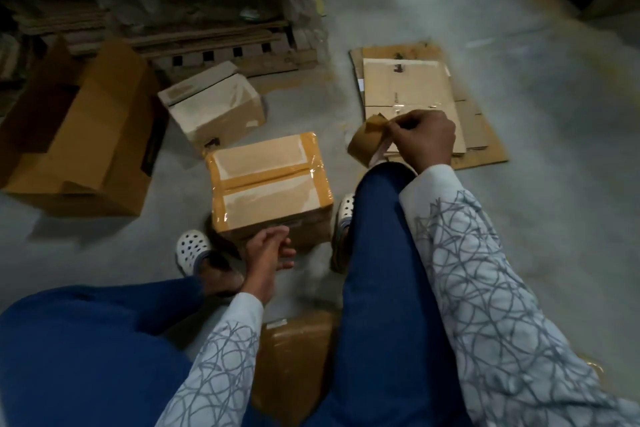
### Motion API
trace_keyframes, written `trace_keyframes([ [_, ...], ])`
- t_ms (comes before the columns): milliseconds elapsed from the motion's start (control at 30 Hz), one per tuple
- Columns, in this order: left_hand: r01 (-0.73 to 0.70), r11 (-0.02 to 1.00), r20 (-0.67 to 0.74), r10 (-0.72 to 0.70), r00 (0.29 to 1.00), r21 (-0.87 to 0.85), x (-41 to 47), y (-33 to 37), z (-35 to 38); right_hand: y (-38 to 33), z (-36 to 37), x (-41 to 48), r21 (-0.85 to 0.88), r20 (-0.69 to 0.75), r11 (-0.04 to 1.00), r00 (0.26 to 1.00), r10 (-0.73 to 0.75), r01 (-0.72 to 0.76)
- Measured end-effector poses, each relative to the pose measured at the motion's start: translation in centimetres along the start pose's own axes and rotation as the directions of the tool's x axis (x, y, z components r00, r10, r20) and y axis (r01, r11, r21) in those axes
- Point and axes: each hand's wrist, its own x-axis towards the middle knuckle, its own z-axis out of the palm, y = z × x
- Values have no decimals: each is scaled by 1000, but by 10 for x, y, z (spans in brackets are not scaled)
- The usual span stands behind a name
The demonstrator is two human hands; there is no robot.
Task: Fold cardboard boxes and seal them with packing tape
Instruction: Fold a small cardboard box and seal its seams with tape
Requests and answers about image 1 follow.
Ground brown plastic-wrapped stool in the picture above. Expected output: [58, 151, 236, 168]
[250, 310, 343, 427]

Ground person's right white clog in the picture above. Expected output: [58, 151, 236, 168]
[330, 193, 358, 275]

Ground large black-label cardboard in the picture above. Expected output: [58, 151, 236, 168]
[0, 36, 169, 219]

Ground person's left forearm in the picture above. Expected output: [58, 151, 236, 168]
[155, 284, 266, 427]

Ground small cardboard box being taped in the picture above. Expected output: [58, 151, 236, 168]
[205, 131, 336, 251]

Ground person's right forearm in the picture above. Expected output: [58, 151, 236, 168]
[398, 163, 640, 427]

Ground brown packing tape roll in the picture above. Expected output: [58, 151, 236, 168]
[347, 113, 397, 169]

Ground person's right hand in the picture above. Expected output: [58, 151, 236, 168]
[385, 108, 458, 175]

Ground brown cardboard sheet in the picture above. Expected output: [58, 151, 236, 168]
[349, 41, 510, 173]

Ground person's left hand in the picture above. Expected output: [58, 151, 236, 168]
[240, 224, 298, 305]

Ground person's left white clog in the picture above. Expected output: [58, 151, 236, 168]
[175, 228, 241, 295]

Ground small brown cardboard box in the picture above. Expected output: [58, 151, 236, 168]
[158, 61, 268, 155]

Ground person's white clog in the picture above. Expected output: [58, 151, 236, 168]
[175, 228, 241, 295]
[330, 193, 358, 275]

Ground person's blue trousers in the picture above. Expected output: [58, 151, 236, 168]
[0, 161, 471, 427]

